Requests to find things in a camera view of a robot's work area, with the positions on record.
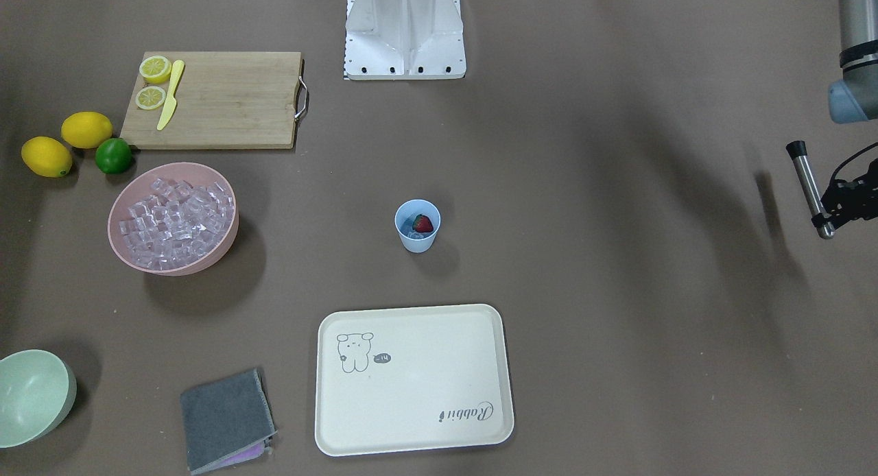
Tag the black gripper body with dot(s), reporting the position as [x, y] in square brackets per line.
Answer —
[852, 195]

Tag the steel muddler black tip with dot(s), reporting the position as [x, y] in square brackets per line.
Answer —
[797, 152]

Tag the red strawberry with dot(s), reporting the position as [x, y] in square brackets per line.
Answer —
[422, 224]

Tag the clear ice cubes pile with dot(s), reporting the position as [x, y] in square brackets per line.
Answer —
[176, 224]

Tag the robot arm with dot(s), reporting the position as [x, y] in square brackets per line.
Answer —
[852, 99]

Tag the light blue cup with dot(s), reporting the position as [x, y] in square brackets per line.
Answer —
[413, 207]

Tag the cream rabbit tray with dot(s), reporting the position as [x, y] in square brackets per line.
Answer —
[412, 379]

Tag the wooden cutting board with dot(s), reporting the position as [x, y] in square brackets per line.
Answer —
[226, 100]

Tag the grey folded cloth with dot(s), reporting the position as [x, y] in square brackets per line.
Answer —
[226, 422]

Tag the yellow plastic knife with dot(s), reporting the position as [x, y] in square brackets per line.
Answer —
[171, 103]

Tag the upper lemon slice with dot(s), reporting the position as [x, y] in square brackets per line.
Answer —
[155, 69]

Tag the lemon slice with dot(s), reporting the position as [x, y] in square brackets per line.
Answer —
[150, 98]
[155, 69]

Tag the lower lemon slice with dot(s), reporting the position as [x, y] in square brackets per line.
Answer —
[150, 98]

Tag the pink bowl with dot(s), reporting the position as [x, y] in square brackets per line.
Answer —
[195, 173]

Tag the green lime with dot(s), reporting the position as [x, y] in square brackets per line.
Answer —
[114, 156]

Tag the yellow lemon near board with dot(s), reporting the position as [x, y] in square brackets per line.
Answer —
[86, 129]

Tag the yellow lemon outer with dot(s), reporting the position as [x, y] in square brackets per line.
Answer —
[47, 157]

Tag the mint green bowl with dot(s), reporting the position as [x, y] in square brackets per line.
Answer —
[38, 390]

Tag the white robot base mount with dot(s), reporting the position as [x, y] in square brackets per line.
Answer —
[404, 40]

